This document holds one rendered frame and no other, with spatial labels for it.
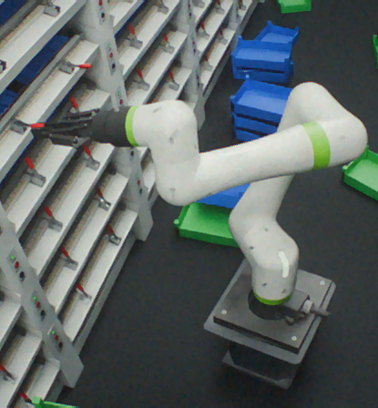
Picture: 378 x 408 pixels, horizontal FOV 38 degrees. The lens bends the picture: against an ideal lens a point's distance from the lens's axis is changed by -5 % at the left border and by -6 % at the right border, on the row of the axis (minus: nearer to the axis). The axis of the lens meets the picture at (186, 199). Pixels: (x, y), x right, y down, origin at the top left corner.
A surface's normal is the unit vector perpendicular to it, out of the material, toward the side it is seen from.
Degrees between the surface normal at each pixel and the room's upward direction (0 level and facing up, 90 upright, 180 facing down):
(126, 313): 0
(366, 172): 0
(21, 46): 19
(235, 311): 4
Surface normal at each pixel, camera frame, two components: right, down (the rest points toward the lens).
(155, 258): -0.11, -0.69
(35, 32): 0.21, -0.59
